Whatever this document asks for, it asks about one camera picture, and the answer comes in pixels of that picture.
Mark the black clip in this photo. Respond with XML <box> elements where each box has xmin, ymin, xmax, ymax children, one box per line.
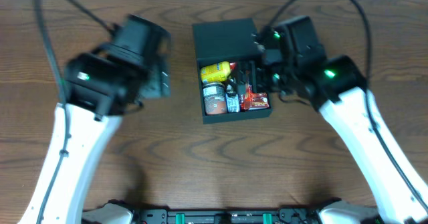
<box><xmin>231</xmin><ymin>61</ymin><xmax>255</xmax><ymax>95</ymax></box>

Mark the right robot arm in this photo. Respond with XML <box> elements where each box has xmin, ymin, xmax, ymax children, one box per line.
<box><xmin>255</xmin><ymin>16</ymin><xmax>427</xmax><ymax>223</ymax></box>

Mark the red Hello Panda box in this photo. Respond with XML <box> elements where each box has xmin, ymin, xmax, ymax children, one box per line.
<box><xmin>240</xmin><ymin>86</ymin><xmax>270</xmax><ymax>112</ymax></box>

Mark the black mounting rail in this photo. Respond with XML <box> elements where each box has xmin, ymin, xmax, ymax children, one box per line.
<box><xmin>82</xmin><ymin>200</ymin><xmax>379</xmax><ymax>224</ymax></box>

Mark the red Pringles can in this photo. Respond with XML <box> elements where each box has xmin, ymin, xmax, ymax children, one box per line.
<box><xmin>203</xmin><ymin>82</ymin><xmax>227</xmax><ymax>115</ymax></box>

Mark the dark green box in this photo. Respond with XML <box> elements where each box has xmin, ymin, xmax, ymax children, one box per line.
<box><xmin>193</xmin><ymin>19</ymin><xmax>273</xmax><ymax>124</ymax></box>

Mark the yellow small can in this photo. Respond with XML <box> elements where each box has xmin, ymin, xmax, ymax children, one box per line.
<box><xmin>200</xmin><ymin>61</ymin><xmax>235</xmax><ymax>84</ymax></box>

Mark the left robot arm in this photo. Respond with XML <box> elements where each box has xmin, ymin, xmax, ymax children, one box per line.
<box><xmin>21</xmin><ymin>15</ymin><xmax>171</xmax><ymax>223</ymax></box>

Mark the right black cable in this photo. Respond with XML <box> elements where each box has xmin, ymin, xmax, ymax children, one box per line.
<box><xmin>267</xmin><ymin>0</ymin><xmax>428</xmax><ymax>211</ymax></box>

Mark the small blue packet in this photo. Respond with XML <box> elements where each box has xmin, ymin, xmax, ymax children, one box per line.
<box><xmin>225</xmin><ymin>85</ymin><xmax>240</xmax><ymax>113</ymax></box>

